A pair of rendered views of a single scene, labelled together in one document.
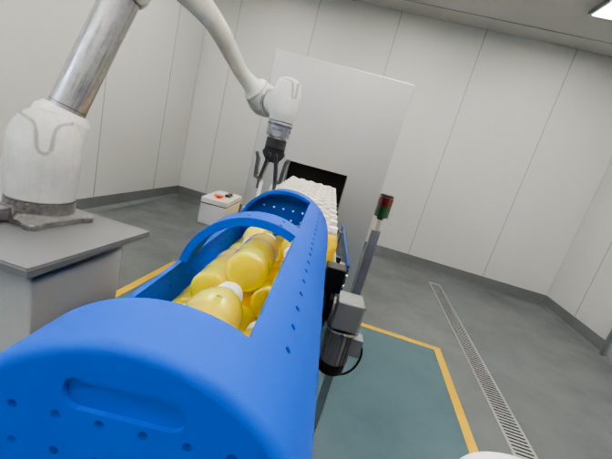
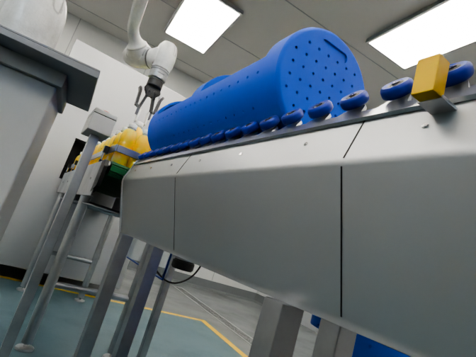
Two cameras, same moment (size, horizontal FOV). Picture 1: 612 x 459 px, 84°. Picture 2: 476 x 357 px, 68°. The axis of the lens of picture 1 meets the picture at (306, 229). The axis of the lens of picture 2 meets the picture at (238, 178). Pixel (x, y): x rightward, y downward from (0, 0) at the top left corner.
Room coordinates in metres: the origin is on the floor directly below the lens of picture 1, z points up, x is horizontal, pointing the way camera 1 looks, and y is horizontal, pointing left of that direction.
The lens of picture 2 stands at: (-0.38, 0.57, 0.67)
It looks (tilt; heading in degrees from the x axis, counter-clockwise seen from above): 12 degrees up; 329
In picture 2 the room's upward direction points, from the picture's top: 17 degrees clockwise
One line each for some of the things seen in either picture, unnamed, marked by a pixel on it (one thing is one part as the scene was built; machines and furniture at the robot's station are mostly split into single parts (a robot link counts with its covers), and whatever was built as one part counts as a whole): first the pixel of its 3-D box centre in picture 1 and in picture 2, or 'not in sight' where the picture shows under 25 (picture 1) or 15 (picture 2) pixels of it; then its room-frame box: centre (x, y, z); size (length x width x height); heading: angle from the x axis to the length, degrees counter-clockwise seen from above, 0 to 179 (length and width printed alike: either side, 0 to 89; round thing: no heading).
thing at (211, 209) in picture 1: (220, 208); (98, 125); (1.32, 0.35, 1.05); 0.20 x 0.10 x 0.10; 179
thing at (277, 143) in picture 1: (274, 150); (153, 88); (1.30, 0.19, 1.33); 0.08 x 0.07 x 0.09; 88
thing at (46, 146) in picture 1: (45, 154); (33, 15); (0.86, 0.70, 1.18); 0.18 x 0.16 x 0.22; 38
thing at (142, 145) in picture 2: not in sight; (139, 152); (1.23, 0.15, 0.99); 0.07 x 0.07 x 0.19
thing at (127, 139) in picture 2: not in sight; (125, 146); (1.23, 0.23, 0.99); 0.07 x 0.07 x 0.19
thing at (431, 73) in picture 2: not in sight; (443, 90); (-0.17, 0.22, 0.92); 0.08 x 0.03 x 0.05; 89
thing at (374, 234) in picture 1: (341, 336); (173, 260); (1.49, -0.30, 0.55); 0.04 x 0.04 x 1.10; 89
